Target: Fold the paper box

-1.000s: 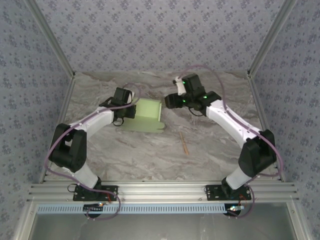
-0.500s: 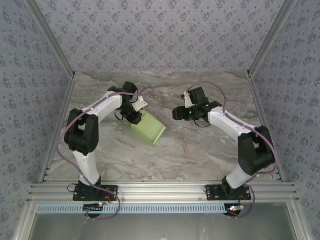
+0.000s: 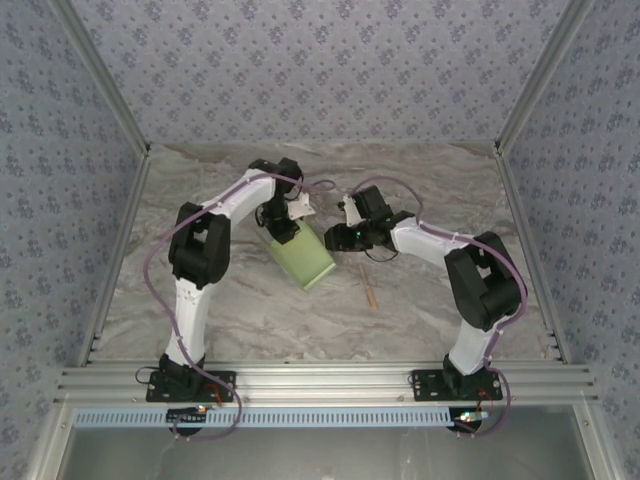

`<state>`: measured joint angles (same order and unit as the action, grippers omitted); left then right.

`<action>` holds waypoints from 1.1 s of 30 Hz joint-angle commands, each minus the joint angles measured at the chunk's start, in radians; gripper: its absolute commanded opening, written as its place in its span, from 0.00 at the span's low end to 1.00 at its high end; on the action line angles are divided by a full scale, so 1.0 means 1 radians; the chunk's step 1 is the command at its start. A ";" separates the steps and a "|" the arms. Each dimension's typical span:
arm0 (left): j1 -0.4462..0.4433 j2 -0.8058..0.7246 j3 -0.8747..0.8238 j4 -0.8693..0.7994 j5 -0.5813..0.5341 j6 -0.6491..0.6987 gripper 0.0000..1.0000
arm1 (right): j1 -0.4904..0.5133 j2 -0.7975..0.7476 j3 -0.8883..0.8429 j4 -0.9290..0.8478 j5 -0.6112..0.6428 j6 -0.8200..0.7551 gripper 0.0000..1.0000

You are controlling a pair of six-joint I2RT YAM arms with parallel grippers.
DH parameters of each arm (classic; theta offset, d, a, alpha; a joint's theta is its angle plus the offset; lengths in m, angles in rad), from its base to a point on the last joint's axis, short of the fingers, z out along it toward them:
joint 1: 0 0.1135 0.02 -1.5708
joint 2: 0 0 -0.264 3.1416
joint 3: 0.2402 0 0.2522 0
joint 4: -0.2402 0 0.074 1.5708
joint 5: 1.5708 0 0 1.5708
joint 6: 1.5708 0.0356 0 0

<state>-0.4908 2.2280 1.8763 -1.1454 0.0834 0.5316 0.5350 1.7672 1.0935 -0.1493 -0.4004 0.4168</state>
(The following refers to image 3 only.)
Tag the aluminium table end rail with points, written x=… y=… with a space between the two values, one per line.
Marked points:
x=320 y=144

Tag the light green paper box sheet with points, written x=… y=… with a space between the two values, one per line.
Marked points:
x=305 y=260

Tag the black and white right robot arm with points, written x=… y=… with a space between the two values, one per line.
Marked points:
x=485 y=285

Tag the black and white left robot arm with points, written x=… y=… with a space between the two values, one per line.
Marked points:
x=200 y=245

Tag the aluminium lower frame rail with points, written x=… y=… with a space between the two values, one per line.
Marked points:
x=50 y=450
x=597 y=450

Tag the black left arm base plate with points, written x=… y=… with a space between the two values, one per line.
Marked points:
x=220 y=387

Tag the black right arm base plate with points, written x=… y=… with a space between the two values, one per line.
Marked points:
x=427 y=387

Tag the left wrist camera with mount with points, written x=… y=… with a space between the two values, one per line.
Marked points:
x=301 y=207

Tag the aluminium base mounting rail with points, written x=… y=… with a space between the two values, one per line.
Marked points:
x=320 y=385

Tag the printed wooden chopstick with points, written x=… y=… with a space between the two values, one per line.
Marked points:
x=369 y=286

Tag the aluminium slanted frame post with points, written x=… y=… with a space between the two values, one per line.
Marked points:
x=105 y=75
x=542 y=75

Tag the small black circuit board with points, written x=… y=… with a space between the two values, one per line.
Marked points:
x=470 y=418
x=187 y=415

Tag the aluminium table side rail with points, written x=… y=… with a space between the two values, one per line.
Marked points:
x=131 y=200
x=515 y=200

